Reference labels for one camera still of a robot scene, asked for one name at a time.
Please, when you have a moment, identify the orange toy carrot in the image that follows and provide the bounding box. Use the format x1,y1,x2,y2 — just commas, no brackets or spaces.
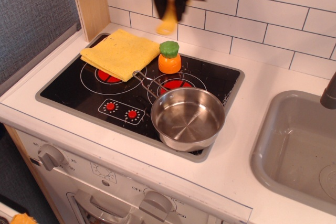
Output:
158,41,182,74

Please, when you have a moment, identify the black toy stovetop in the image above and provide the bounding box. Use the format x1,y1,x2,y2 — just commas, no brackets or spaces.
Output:
35,33,245,163

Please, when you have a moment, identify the stainless steel pan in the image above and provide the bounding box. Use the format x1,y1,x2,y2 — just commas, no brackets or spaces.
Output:
132,70,226,152

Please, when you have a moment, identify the grey timer knob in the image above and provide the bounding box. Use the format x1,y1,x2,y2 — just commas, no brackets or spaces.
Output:
38,144,65,171

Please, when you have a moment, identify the orange fuzzy object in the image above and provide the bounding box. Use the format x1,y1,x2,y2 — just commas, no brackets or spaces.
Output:
10,213,37,224

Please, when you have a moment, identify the wooden side post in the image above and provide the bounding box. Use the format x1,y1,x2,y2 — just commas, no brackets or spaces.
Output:
75,0,110,42

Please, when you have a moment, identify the grey sink basin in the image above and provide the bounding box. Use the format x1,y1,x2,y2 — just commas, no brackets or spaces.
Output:
251,90,335,215

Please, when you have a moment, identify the yellow folded cloth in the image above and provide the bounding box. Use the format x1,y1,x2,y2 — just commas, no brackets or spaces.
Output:
80,29,160,82

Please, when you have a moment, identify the oven door handle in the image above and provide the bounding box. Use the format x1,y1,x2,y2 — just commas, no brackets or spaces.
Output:
73,190,145,223

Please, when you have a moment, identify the grey faucet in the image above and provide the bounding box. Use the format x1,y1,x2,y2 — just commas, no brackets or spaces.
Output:
320,73,336,110

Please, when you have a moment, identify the grey oven knob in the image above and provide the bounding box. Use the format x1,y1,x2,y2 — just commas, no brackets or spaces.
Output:
139,191,173,222

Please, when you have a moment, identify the yellow dish brush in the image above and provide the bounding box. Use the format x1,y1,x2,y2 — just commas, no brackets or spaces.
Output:
156,0,178,35

